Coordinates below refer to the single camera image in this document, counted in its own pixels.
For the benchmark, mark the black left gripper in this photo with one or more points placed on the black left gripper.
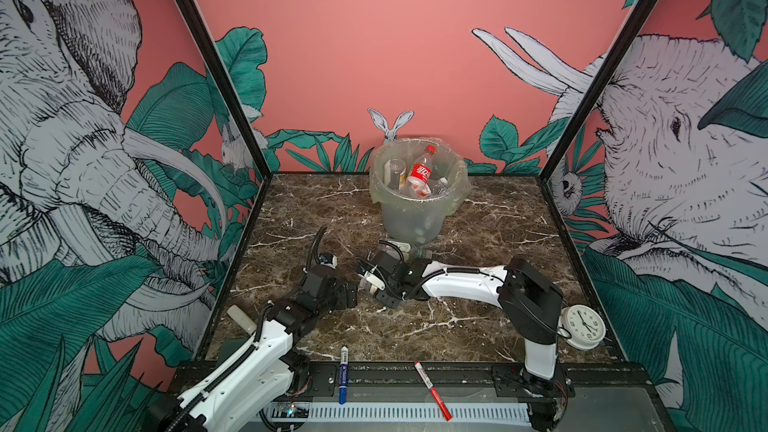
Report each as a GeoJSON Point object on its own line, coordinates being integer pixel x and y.
{"type": "Point", "coordinates": [343, 301]}

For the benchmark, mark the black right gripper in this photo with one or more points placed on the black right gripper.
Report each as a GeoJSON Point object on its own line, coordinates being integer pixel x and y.
{"type": "Point", "coordinates": [386, 301]}

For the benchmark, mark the red cola label bottle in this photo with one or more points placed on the red cola label bottle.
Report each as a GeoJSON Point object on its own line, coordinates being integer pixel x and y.
{"type": "Point", "coordinates": [416, 184]}

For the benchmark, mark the small bird label bottle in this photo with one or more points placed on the small bird label bottle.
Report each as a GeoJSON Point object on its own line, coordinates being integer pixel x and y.
{"type": "Point", "coordinates": [422, 252]}

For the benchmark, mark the orange label clear bottle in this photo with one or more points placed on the orange label clear bottle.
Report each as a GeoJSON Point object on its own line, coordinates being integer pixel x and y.
{"type": "Point", "coordinates": [371, 284]}

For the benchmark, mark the red green label bottle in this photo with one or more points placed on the red green label bottle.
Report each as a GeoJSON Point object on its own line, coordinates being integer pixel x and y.
{"type": "Point", "coordinates": [395, 173]}

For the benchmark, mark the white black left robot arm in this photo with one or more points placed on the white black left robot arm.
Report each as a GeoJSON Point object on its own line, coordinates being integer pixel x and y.
{"type": "Point", "coordinates": [264, 367]}

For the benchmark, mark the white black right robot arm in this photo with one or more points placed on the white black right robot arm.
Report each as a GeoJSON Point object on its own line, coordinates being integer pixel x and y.
{"type": "Point", "coordinates": [530, 301]}

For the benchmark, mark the translucent grey waste bin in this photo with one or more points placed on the translucent grey waste bin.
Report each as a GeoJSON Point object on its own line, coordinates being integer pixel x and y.
{"type": "Point", "coordinates": [415, 228]}

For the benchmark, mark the clear plastic bin liner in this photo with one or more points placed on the clear plastic bin liner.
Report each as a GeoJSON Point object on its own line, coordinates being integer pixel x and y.
{"type": "Point", "coordinates": [448, 164]}

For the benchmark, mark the blue marker pen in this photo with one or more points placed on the blue marker pen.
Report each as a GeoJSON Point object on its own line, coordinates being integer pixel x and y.
{"type": "Point", "coordinates": [343, 375]}

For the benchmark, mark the green circuit board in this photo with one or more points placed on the green circuit board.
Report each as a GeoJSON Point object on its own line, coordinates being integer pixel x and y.
{"type": "Point", "coordinates": [284, 411]}

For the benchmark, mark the red marker pen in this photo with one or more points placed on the red marker pen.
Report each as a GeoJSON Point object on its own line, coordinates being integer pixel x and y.
{"type": "Point", "coordinates": [433, 391]}

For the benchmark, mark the white round clock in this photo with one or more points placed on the white round clock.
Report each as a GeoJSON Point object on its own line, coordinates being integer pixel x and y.
{"type": "Point", "coordinates": [584, 328]}

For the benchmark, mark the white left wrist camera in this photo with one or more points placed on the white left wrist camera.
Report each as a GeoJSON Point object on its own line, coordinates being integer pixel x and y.
{"type": "Point", "coordinates": [327, 259]}

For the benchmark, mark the black front mounting rail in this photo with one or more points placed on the black front mounting rail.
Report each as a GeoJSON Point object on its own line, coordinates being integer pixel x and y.
{"type": "Point", "coordinates": [504, 379]}

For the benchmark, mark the white slotted cable duct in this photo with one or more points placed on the white slotted cable duct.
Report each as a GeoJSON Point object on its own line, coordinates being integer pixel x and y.
{"type": "Point", "coordinates": [514, 414]}

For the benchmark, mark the black left frame post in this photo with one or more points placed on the black left frame post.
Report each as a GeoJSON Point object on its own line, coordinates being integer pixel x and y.
{"type": "Point", "coordinates": [213, 61]}

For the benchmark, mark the black frame post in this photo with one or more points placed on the black frame post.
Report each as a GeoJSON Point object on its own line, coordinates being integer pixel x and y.
{"type": "Point", "coordinates": [634, 22]}
{"type": "Point", "coordinates": [213, 61]}

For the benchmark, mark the black right frame post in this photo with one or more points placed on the black right frame post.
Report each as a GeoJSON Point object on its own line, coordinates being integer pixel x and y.
{"type": "Point", "coordinates": [634, 22]}

